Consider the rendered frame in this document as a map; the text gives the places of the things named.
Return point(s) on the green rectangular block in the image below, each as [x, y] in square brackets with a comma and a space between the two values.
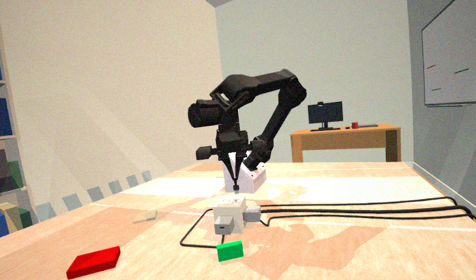
[230, 251]

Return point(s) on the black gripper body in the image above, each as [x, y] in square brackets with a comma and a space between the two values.
[205, 152]

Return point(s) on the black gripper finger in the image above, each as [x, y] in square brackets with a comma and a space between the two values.
[227, 162]
[238, 164]

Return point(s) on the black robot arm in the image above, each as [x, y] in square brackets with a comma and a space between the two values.
[241, 90]

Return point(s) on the red flat block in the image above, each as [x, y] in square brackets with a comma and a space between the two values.
[94, 262]

